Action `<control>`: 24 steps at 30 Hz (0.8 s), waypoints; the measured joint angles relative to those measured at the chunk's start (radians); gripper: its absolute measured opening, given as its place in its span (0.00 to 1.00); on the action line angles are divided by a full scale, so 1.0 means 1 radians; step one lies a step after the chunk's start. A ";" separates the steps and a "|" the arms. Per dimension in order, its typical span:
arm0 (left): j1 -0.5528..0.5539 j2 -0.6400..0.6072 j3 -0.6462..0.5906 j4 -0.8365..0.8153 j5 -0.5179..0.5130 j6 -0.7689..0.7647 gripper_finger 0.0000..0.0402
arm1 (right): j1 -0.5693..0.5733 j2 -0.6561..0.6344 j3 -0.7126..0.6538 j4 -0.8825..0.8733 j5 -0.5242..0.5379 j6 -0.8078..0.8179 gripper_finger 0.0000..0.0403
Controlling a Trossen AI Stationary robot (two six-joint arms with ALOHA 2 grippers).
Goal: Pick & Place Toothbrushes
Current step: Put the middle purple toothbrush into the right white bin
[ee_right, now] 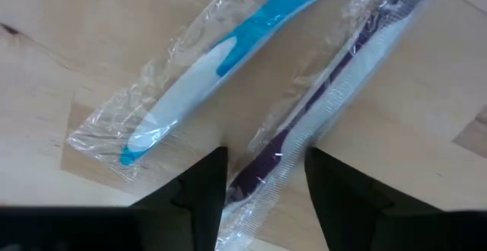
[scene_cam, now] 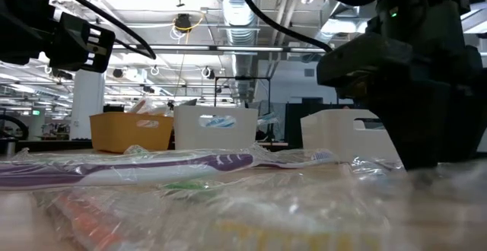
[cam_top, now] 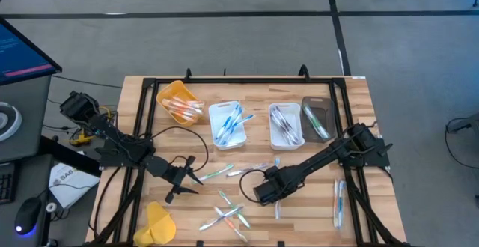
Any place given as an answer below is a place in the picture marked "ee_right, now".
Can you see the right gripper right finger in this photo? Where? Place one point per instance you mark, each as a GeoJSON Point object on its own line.
{"type": "Point", "coordinates": [380, 228]}

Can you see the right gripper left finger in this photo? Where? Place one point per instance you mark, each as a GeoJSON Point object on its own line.
{"type": "Point", "coordinates": [114, 232]}

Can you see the purple toothbrush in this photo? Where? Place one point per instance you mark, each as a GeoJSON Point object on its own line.
{"type": "Point", "coordinates": [327, 95]}

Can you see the blue toothbrush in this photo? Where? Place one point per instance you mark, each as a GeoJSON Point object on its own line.
{"type": "Point", "coordinates": [198, 80]}

